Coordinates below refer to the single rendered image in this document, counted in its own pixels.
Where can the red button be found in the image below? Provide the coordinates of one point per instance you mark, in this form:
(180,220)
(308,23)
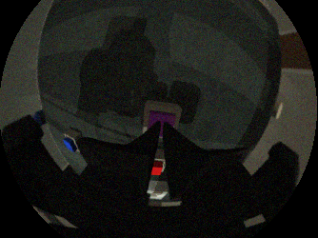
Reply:
(159,162)

